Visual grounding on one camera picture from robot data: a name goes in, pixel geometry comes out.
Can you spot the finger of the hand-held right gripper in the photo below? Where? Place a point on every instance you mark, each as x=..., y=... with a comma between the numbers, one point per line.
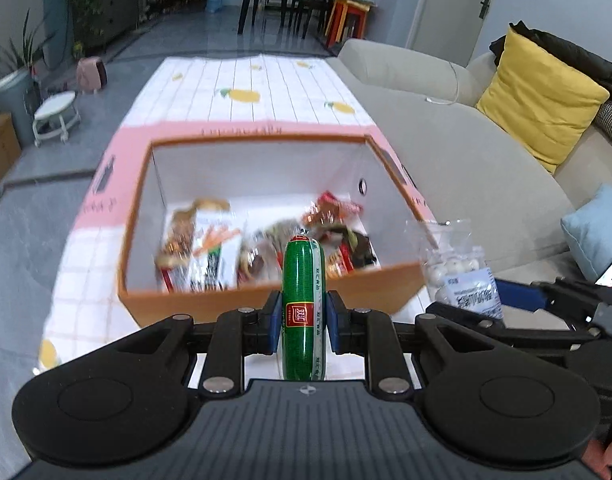
x=536, y=337
x=516, y=294

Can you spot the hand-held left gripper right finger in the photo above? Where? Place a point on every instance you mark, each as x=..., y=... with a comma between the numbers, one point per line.
x=334, y=325

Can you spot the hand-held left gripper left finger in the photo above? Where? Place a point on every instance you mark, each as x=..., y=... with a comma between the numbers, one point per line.
x=273, y=325

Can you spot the green sausage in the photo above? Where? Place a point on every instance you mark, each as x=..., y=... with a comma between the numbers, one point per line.
x=303, y=285

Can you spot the white ball candy packet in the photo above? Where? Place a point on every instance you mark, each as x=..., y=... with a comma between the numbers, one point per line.
x=461, y=275

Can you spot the orange cardboard box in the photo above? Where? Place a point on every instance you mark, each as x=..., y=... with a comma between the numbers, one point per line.
x=210, y=305

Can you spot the carrot stick snack packet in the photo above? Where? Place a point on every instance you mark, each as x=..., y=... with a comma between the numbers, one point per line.
x=215, y=245

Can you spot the person's right hand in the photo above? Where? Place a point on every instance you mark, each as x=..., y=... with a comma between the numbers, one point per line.
x=608, y=460

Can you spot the light blue pillow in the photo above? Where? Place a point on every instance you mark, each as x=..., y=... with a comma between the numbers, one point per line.
x=593, y=225

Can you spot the beige sofa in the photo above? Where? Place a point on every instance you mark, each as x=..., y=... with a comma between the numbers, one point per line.
x=476, y=160

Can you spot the checkered pillow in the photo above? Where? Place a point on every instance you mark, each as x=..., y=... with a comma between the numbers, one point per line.
x=611, y=125

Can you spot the yellow pillow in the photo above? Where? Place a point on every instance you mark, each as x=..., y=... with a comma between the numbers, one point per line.
x=536, y=100

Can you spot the black jacket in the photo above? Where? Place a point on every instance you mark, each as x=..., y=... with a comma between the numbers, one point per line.
x=571, y=55

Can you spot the orange stool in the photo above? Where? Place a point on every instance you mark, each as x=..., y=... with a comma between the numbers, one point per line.
x=346, y=20

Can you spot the white round stool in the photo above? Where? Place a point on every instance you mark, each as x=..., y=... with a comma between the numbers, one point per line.
x=55, y=107

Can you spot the pink heater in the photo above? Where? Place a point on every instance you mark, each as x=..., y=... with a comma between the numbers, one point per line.
x=91, y=75

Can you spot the brown cardboard carton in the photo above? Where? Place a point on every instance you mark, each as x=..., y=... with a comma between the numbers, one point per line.
x=0, y=147

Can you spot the grey plant pot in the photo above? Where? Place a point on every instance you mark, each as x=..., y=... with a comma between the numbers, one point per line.
x=15, y=105

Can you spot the potted plant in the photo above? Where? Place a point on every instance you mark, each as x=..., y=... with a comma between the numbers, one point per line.
x=18, y=52

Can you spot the hanging green plant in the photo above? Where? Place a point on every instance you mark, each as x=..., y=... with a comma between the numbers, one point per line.
x=80, y=0

